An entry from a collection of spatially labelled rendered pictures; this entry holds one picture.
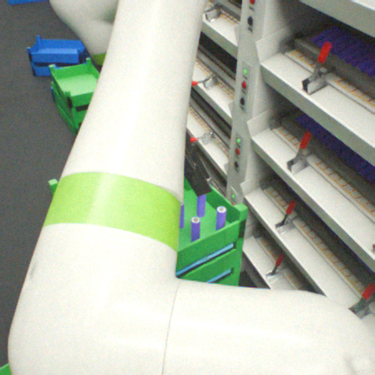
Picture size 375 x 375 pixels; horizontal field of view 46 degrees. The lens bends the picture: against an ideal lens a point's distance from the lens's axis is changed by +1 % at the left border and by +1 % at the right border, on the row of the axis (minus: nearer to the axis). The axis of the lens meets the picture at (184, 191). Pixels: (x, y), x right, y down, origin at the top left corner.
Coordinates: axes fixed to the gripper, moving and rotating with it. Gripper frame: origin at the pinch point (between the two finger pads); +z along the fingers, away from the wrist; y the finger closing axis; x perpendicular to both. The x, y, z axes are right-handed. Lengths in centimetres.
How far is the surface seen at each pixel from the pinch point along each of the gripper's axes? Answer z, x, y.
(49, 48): 20, -88, -198
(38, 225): 36, -74, -54
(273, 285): 54, 0, -11
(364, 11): -13.6, 33.8, -3.6
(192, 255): 11.6, -6.7, 7.8
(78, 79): 23, -62, -139
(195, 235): 11.1, -5.5, 3.6
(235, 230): 14.5, 1.7, 2.7
